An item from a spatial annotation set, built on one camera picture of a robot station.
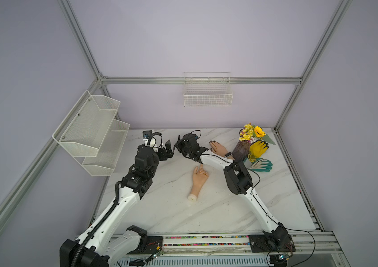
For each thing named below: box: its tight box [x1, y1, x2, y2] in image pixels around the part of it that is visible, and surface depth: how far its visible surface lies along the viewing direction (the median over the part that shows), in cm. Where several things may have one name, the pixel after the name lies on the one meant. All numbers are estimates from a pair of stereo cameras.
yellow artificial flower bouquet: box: [239, 122, 277, 146], surface depth 87 cm
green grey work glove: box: [242, 157, 273, 172], surface depth 101 cm
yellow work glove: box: [247, 139, 270, 163], surface depth 109 cm
